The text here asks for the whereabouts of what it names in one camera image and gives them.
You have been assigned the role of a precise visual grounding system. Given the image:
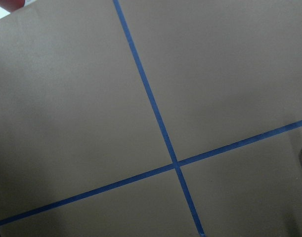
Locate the dark red bottle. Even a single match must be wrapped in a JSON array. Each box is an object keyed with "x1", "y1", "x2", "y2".
[{"x1": 0, "y1": 0, "x2": 27, "y2": 12}]

